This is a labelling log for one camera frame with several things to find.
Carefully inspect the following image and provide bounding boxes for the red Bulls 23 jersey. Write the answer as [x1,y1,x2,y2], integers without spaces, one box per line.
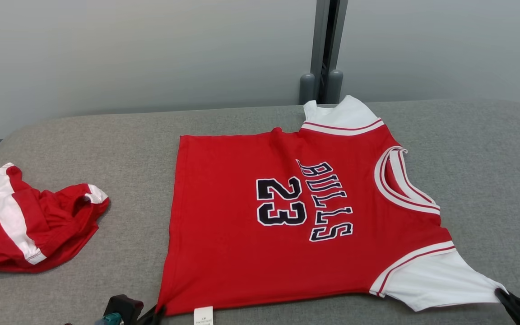
[156,95,508,325]

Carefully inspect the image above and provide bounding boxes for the red shorts white stripe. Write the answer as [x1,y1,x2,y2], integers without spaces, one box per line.
[0,162,110,273]

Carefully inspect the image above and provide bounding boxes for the left camera cable teal plug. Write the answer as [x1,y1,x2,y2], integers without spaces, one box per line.
[94,312,123,325]

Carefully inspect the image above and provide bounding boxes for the grey partition post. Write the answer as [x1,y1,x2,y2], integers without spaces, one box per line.
[299,0,348,105]

